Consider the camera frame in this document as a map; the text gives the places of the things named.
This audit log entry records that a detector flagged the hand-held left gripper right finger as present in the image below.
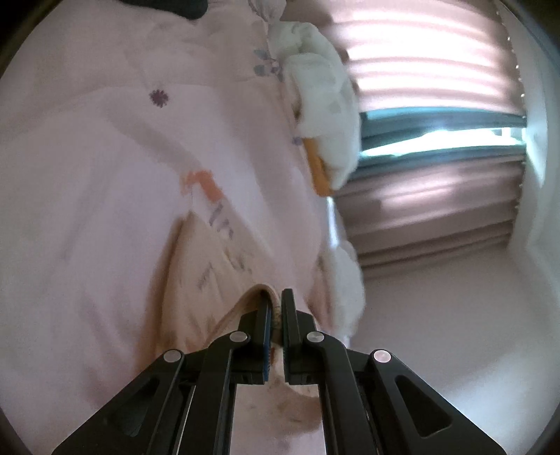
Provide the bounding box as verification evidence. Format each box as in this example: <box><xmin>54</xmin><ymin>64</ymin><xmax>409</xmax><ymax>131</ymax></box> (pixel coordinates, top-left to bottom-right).
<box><xmin>280</xmin><ymin>288</ymin><xmax>506</xmax><ymax>455</ymax></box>

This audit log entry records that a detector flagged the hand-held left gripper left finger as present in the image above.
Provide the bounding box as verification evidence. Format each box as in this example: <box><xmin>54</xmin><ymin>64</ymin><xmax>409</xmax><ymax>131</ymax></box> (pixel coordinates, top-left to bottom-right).
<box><xmin>51</xmin><ymin>297</ymin><xmax>272</xmax><ymax>455</ymax></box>

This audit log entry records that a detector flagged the orange folded cloth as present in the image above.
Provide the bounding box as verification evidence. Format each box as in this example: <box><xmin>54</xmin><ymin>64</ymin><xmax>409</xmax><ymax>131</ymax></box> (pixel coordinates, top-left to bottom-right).
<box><xmin>304</xmin><ymin>135</ymin><xmax>336</xmax><ymax>197</ymax></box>

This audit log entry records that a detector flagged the teal curtain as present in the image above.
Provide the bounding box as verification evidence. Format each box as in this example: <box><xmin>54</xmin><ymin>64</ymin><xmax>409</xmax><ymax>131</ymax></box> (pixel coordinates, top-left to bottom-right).
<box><xmin>356</xmin><ymin>109</ymin><xmax>528</xmax><ymax>169</ymax></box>

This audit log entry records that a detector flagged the pink printed blanket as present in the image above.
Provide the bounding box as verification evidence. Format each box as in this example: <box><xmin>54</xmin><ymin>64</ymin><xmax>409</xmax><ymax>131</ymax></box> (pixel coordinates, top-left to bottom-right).
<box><xmin>0</xmin><ymin>0</ymin><xmax>346</xmax><ymax>455</ymax></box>

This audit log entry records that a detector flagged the black cloth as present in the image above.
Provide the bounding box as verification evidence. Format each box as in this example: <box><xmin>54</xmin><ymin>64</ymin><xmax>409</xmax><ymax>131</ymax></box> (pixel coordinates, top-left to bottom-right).
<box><xmin>118</xmin><ymin>0</ymin><xmax>211</xmax><ymax>21</ymax></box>

